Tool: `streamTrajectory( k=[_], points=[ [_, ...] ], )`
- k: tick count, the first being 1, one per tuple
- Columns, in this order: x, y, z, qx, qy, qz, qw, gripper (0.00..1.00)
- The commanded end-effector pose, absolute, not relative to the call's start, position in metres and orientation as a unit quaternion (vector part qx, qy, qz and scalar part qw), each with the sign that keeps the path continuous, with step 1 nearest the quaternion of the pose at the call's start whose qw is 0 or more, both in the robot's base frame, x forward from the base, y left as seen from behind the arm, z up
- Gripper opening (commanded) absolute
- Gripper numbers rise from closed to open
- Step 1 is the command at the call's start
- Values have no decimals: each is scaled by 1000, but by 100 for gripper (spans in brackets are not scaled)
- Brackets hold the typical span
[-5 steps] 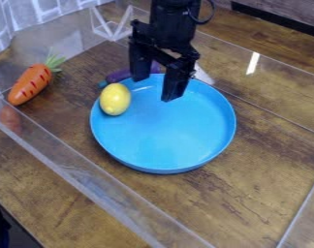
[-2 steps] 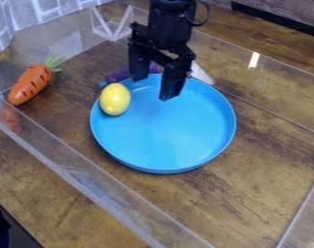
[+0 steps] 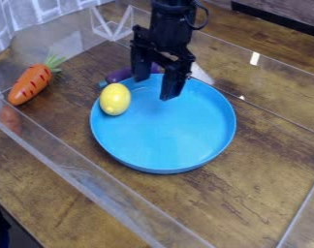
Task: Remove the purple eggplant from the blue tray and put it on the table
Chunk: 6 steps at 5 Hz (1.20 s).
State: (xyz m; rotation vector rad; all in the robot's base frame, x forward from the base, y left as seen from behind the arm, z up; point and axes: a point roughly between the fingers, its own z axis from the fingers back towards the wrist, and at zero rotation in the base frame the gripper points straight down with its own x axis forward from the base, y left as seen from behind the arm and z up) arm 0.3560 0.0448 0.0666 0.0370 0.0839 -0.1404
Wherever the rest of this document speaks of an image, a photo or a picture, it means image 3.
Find clear acrylic enclosure wall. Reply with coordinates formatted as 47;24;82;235
0;2;314;248

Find orange toy carrot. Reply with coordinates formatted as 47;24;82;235
9;55;65;106

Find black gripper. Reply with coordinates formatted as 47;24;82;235
132;0;196;101

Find yellow toy lemon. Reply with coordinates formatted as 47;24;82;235
100;83;132;116

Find blue round tray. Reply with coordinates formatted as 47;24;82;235
90;74;236;174

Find white checkered curtain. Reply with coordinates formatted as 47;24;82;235
0;0;113;52

